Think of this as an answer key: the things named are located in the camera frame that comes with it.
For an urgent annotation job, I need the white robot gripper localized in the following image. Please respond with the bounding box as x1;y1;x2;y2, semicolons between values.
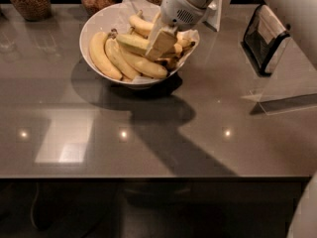
146;0;211;60

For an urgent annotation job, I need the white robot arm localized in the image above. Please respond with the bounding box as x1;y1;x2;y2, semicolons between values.
150;0;317;107

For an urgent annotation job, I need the top yellow banana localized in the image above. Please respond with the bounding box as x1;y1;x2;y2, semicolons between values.
129;15;154;37

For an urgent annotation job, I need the yellow banana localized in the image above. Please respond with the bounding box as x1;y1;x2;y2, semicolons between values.
121;50;168;79
105;39;140;80
88;32;123;80
129;15;154;37

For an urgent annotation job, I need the right small spotted banana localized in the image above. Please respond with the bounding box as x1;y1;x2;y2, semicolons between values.
171;35;195;55

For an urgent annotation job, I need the greenish middle banana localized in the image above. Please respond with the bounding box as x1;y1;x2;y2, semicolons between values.
116;34;149;56

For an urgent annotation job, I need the front lower yellow banana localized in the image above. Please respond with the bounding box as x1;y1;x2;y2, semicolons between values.
121;50;168;79

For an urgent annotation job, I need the white paper bowl liner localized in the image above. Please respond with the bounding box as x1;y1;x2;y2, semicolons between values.
118;0;200;89

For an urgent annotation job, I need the white ceramic bowl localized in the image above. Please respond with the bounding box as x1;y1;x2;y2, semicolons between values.
78;2;196;90

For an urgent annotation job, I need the left outer yellow banana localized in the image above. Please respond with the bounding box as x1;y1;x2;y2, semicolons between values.
88;32;123;80

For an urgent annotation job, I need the black mesh packet holder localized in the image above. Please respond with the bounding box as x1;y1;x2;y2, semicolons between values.
242;5;290;76

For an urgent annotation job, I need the left glass jar of nuts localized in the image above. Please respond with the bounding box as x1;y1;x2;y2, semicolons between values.
10;0;52;21

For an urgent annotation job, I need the clear acrylic sign stand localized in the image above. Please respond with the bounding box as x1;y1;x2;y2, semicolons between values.
243;38;317;115

